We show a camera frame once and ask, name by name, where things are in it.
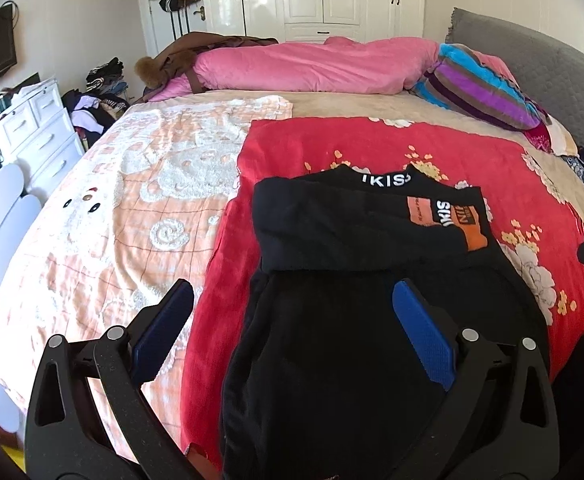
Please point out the pink duvet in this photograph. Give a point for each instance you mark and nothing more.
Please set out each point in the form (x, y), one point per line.
(338, 65)

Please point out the peach patterned blanket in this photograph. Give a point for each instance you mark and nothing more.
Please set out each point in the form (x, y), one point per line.
(138, 211)

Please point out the white chest of drawers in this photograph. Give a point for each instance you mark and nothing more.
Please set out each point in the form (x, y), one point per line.
(36, 133)

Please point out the black garment with orange patch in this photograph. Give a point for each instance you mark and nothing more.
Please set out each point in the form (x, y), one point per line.
(324, 382)

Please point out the pile of clothes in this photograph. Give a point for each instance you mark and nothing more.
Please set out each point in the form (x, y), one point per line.
(103, 101)

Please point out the grey padded headboard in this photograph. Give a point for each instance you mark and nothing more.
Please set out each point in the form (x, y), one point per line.
(549, 71)

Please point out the brown fur-trimmed coat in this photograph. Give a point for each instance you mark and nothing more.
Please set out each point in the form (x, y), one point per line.
(180, 56)

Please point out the striped blue purple pillow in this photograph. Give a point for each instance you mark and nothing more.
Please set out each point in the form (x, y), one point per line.
(464, 81)

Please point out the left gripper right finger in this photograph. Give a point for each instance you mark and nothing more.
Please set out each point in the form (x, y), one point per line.
(497, 419)

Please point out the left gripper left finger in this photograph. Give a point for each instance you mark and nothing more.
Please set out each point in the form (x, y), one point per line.
(65, 437)

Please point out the red floral blanket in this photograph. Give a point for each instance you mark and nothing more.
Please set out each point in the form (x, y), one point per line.
(534, 201)

